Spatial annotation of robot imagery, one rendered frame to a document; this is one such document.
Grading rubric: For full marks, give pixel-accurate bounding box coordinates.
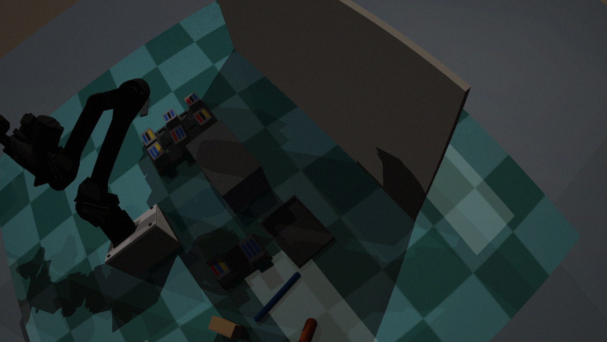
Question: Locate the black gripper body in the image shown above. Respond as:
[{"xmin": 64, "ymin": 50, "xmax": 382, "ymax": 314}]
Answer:
[{"xmin": 0, "ymin": 115, "xmax": 32, "ymax": 168}]

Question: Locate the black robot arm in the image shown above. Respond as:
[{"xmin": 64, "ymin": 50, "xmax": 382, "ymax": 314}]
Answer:
[{"xmin": 13, "ymin": 78, "xmax": 150, "ymax": 248}]

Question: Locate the brown rectangular block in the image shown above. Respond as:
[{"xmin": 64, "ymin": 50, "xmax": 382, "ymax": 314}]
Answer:
[{"xmin": 208, "ymin": 315, "xmax": 245, "ymax": 339}]

